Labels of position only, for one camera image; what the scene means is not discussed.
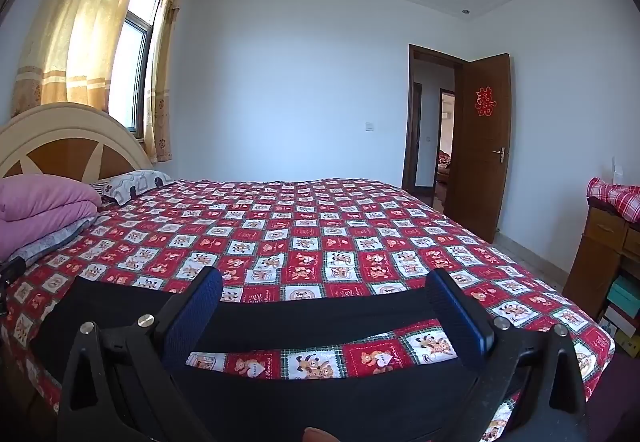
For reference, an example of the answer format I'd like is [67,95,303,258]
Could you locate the cream wooden bed headboard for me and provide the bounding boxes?
[0,102,153,183]

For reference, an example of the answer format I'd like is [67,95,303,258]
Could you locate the window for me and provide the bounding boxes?
[107,0,168,138]

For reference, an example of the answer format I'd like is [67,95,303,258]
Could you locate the wooden cabinet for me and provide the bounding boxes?
[562,197,640,323]

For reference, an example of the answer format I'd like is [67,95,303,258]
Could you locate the wide yellow curtain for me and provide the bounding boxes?
[11,0,158,123]

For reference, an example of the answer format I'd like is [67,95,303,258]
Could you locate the red plaid cloth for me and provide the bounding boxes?
[586,177,640,223]

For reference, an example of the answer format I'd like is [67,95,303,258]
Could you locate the red paper door decoration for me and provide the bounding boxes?
[475,84,496,117]

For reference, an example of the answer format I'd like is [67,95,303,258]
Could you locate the teal box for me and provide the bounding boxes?
[606,274,640,318]

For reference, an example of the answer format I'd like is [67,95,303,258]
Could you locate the stacked storage boxes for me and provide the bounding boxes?
[597,304,640,354]

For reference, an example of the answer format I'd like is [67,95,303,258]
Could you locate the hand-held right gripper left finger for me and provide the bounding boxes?
[56,266,223,442]

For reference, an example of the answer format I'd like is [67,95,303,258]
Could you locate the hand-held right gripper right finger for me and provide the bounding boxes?
[425,268,588,442]

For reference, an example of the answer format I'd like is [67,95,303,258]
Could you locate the grey folded blanket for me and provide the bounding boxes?
[0,214,98,268]

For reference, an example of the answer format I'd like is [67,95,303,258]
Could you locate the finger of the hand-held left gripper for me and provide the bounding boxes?
[0,256,27,318]

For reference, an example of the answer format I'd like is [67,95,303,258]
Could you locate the brown wooden door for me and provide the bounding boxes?
[442,53,512,244]

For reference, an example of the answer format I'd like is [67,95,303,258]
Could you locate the red printed bed sheet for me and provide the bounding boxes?
[0,177,616,442]

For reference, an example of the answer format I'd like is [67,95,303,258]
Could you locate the narrow yellow curtain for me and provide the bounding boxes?
[142,0,188,163]

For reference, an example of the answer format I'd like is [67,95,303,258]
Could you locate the pink folded quilt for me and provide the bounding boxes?
[0,174,103,255]

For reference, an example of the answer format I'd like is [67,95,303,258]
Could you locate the person's right hand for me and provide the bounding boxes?
[303,427,343,442]

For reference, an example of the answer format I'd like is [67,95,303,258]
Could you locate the brown door frame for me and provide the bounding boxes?
[401,43,471,195]

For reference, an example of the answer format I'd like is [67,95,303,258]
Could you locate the grey patterned pillow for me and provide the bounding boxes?
[90,169,176,208]

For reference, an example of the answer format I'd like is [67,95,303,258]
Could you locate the black pants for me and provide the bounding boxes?
[30,274,531,442]

